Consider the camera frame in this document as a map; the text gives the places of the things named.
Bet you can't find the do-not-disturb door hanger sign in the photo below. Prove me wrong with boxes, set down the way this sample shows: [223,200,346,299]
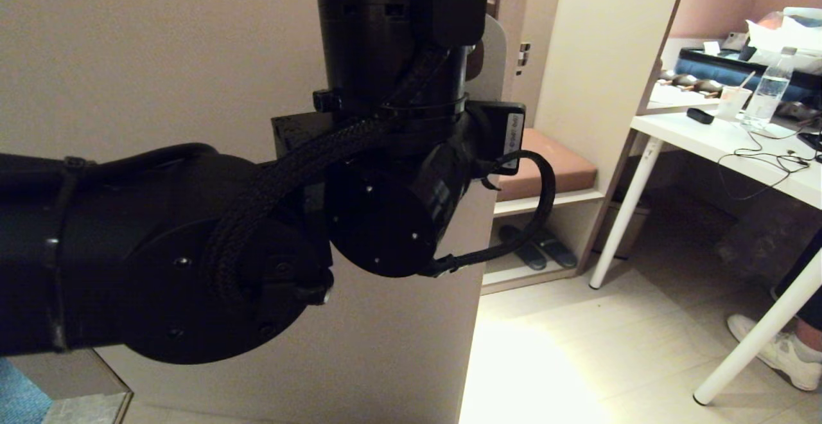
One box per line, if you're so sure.
[467,15,509,105]

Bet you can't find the beige door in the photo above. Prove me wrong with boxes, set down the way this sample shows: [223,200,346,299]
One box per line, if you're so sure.
[0,0,535,424]

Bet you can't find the brown seat cushion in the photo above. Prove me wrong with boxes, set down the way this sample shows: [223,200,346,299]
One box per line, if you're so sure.
[498,128,599,203]

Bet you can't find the dark grey slipper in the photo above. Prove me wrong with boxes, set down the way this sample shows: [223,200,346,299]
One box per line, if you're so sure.
[499,224,548,271]
[527,223,579,269]

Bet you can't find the cream bench cabinet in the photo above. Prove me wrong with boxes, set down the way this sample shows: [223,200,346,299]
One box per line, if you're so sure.
[480,0,694,296]

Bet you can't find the beige waste bin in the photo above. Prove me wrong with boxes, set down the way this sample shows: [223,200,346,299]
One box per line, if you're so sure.
[594,186,646,259]

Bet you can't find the white table with round legs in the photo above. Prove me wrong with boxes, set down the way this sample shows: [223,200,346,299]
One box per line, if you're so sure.
[590,109,822,406]

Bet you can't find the dark blue bag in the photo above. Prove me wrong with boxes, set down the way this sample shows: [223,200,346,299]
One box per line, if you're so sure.
[678,48,822,102]

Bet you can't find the white paper cup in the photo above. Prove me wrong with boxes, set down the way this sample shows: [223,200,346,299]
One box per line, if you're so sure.
[716,72,757,123]

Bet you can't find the clear plastic water bottle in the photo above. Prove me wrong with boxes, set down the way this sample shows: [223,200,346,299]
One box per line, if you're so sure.
[744,47,797,130]

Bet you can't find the grey plastic bag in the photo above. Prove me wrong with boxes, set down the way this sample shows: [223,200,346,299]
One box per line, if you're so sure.
[716,206,797,283]

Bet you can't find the white plastic bag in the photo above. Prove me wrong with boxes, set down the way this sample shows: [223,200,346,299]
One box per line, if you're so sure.
[745,8,822,76]

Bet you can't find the leg in black trousers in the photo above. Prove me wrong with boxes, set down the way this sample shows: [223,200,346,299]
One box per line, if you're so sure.
[774,228,822,335]

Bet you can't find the black braided camera cable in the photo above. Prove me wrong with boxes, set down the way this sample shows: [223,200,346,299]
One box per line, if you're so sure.
[421,149,557,278]

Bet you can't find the black braided cable sleeve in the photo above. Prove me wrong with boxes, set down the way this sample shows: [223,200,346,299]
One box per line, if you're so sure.
[204,45,450,306]

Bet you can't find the thin black cable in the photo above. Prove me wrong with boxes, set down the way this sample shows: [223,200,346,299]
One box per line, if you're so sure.
[716,125,822,203]

